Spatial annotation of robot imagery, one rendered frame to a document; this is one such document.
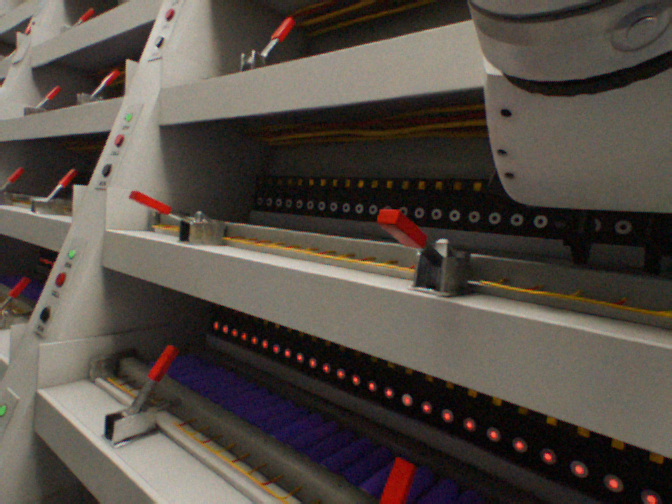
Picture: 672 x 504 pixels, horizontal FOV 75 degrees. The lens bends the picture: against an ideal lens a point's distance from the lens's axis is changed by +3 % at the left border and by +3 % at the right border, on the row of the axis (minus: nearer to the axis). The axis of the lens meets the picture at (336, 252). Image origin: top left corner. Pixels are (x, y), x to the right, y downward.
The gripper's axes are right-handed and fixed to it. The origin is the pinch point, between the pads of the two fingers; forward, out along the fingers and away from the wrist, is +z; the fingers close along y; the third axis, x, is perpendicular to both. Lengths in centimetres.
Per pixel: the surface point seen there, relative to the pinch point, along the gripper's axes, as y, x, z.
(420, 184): 19.4, -8.4, 6.8
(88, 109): 72, -9, -9
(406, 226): 7.4, 7.1, -10.6
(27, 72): 121, -23, -11
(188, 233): 35.4, 7.0, -4.7
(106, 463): 32.8, 28.0, -1.3
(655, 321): -2.6, 5.9, -1.5
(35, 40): 120, -31, -14
